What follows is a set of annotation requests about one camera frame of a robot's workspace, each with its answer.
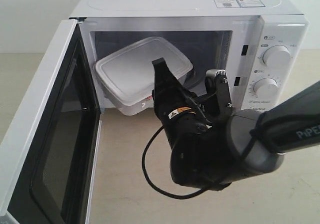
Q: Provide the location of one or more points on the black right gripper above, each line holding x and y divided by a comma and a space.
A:
194, 127

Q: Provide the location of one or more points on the glass turntable plate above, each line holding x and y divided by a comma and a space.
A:
195, 80

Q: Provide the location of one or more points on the white microwave door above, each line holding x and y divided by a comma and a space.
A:
48, 153

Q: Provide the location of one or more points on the white microwave oven body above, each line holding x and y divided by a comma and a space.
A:
233, 40

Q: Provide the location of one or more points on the printed paper instruction sheet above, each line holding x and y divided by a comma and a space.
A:
231, 4

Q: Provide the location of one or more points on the lower white timer knob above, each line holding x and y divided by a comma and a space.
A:
265, 88

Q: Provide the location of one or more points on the upper white control knob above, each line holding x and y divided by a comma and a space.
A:
276, 57

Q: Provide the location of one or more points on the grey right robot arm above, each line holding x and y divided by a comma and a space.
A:
258, 141

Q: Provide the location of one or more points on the white plastic food container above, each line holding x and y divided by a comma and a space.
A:
127, 75

